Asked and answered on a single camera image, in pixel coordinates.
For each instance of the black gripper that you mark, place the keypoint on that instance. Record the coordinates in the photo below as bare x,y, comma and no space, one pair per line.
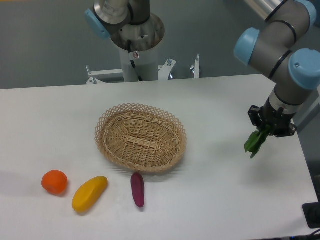
280,122

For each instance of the green leafy vegetable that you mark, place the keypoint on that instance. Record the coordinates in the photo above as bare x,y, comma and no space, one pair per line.
256,140

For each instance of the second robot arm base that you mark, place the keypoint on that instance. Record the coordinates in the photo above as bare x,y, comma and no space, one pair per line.
128,23

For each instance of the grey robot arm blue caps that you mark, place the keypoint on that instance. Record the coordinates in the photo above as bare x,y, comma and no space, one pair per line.
296,74

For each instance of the black device at table edge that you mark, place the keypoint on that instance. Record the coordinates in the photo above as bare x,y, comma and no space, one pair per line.
312,214

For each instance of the woven wicker basket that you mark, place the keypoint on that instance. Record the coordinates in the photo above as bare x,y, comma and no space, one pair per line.
141,138

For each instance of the purple sweet potato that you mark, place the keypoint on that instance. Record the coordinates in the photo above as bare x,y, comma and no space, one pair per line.
138,189

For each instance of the yellow mango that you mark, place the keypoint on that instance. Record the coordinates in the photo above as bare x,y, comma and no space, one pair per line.
88,194

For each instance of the orange fruit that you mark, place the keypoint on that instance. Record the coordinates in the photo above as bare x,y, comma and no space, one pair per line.
55,182

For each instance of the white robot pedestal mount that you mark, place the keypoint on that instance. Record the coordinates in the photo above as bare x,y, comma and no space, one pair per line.
136,66

